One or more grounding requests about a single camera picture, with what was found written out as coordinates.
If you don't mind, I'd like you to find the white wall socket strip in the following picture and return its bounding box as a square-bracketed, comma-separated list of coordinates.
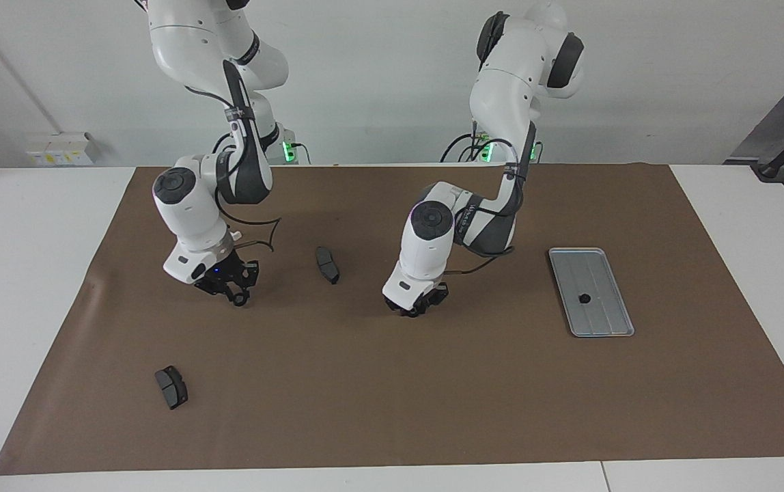
[27, 132, 100, 167]

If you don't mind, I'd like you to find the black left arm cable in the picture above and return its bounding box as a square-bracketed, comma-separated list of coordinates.
[443, 120, 537, 277]

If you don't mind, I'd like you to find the black left base cable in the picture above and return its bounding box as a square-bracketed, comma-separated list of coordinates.
[440, 131, 496, 163]

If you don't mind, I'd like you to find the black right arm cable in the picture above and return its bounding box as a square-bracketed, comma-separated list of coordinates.
[214, 89, 282, 252]

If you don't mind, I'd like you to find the brown table mat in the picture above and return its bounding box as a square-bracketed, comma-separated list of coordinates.
[0, 163, 784, 476]

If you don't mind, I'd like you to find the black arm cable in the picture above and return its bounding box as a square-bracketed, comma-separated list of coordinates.
[443, 120, 537, 277]
[214, 89, 282, 252]

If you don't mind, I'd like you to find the silver metal tray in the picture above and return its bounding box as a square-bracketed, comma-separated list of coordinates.
[548, 247, 636, 338]

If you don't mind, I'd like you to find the dark grey brake pad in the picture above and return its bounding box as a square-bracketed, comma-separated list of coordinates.
[315, 246, 341, 286]
[154, 366, 189, 411]

